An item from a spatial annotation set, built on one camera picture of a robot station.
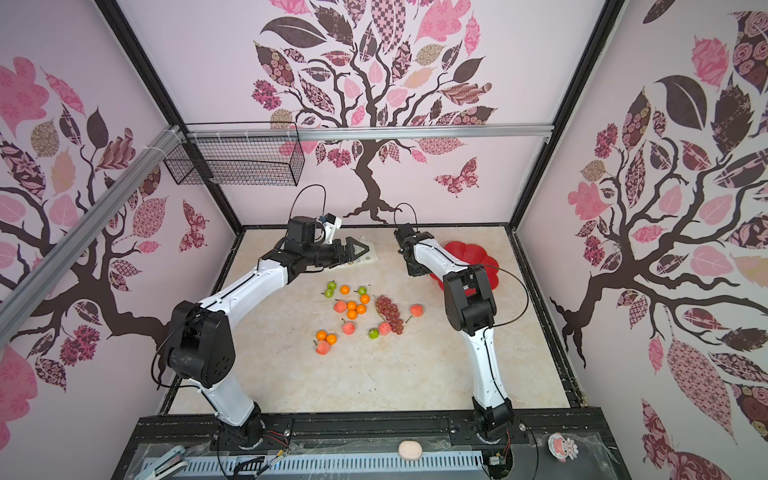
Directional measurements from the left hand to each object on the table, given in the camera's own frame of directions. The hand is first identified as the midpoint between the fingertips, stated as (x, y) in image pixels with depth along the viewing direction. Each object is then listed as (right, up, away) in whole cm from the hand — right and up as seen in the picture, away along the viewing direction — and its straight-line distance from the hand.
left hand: (360, 254), depth 85 cm
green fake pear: (-12, -11, +16) cm, 22 cm away
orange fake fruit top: (-7, -13, +15) cm, 21 cm away
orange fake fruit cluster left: (-4, -17, +10) cm, 20 cm away
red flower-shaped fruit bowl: (+38, 0, +21) cm, 44 cm away
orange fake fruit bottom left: (-13, -25, +5) cm, 28 cm away
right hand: (+22, -3, +18) cm, 29 cm away
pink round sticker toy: (+49, -46, -16) cm, 69 cm away
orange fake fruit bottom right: (-9, -26, +3) cm, 27 cm away
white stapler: (-43, -49, -18) cm, 68 cm away
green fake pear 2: (-12, -14, +15) cm, 24 cm away
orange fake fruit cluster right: (-1, -18, +10) cm, 21 cm away
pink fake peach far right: (+17, -18, +8) cm, 26 cm away
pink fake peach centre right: (+7, -23, +4) cm, 24 cm away
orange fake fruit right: (0, -15, +13) cm, 20 cm away
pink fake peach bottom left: (-11, -27, 0) cm, 30 cm away
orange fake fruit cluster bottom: (-4, -20, +9) cm, 22 cm away
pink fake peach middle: (-4, -23, +5) cm, 24 cm away
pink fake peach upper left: (-8, -17, +10) cm, 21 cm away
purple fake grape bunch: (+8, -18, +7) cm, 21 cm away
